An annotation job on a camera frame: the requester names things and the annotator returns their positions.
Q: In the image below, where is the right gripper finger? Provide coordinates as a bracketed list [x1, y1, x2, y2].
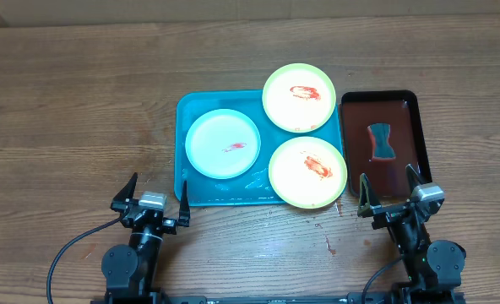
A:
[405, 164, 427, 197]
[359, 173, 381, 210]

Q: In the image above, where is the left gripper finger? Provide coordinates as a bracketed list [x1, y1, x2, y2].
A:
[178, 181, 190, 221]
[112, 172, 138, 204]

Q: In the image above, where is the light blue plate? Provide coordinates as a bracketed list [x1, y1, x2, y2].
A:
[185, 109, 261, 179]

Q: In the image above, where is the yellow-green plate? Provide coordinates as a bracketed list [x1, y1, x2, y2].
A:
[262, 63, 336, 133]
[269, 136, 347, 209]

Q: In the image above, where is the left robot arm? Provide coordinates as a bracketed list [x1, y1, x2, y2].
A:
[101, 174, 191, 304]

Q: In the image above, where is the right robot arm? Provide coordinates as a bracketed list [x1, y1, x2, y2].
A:
[351, 165, 466, 303]

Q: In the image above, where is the black tray with red water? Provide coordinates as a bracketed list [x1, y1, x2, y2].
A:
[340, 90, 432, 198]

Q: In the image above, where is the teal plastic tray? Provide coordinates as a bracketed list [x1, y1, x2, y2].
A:
[174, 90, 342, 207]

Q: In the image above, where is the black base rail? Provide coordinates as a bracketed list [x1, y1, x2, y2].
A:
[90, 291, 466, 304]

